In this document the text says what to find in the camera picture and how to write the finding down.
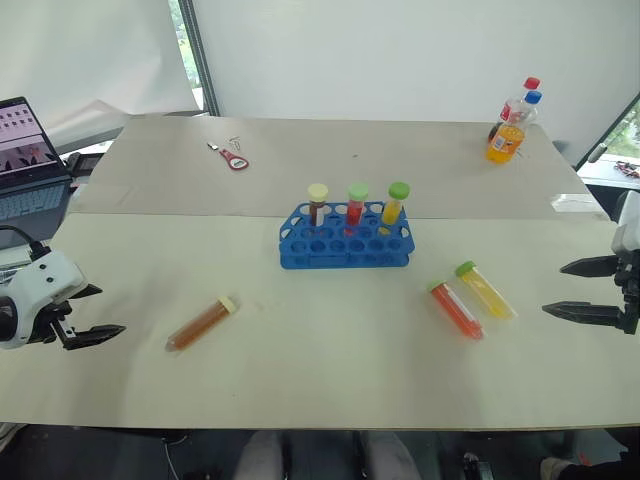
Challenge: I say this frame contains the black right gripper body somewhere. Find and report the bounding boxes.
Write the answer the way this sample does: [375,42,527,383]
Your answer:
[613,254,640,337]

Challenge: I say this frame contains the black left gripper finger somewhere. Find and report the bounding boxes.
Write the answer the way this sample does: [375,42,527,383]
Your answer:
[70,283,104,302]
[63,323,128,351]

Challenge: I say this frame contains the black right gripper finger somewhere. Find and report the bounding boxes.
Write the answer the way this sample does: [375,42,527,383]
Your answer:
[541,300,626,329]
[558,254,622,278]

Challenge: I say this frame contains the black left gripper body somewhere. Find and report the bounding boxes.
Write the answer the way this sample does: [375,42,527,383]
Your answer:
[28,298,77,347]

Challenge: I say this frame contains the yellow tube with green cap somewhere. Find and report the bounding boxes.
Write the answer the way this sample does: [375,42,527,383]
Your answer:
[378,181,411,236]
[454,260,518,322]

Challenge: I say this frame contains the brown tube with cream cap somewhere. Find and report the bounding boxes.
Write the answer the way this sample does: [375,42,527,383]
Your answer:
[165,294,240,353]
[306,183,330,227]

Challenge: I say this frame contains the orange tube with green cap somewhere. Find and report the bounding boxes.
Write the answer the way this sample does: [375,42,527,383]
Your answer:
[426,279,486,342]

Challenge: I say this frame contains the blue test tube rack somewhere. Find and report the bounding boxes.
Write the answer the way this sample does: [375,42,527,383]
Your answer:
[277,200,417,271]

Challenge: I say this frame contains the red tube with green cap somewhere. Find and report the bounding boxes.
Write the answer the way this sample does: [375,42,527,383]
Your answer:
[346,182,370,236]

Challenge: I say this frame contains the black device beside laptop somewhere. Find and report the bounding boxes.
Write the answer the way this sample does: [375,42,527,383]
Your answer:
[64,151,105,177]

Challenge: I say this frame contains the open laptop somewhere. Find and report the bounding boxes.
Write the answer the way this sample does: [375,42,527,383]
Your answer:
[0,96,74,225]

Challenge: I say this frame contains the orange soda bottle blue cap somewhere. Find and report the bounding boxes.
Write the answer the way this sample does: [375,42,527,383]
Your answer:
[484,89,544,165]

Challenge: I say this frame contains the cola bottle red cap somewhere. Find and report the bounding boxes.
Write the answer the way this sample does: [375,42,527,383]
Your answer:
[488,76,544,142]

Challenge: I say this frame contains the red handheld tool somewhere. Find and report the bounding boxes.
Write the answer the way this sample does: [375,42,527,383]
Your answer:
[207,142,251,171]

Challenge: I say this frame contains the grey rounded shape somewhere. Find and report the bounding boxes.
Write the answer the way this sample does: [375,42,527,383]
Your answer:
[359,430,422,480]
[233,430,284,480]

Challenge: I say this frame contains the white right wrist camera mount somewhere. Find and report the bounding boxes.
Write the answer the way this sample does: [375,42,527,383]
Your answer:
[610,190,640,271]

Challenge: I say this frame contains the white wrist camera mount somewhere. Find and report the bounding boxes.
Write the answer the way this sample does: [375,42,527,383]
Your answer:
[610,190,640,271]
[0,248,89,350]

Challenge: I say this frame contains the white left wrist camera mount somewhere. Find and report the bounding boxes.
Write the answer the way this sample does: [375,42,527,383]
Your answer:
[0,248,89,350]

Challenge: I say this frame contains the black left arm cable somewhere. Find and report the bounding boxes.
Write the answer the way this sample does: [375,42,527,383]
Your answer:
[0,224,52,262]

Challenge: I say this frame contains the slanted metal frame bar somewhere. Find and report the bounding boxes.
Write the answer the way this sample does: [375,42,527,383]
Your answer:
[573,88,640,167]

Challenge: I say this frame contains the dark window frame post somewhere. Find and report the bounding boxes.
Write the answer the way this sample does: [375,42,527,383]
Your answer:
[178,0,221,117]

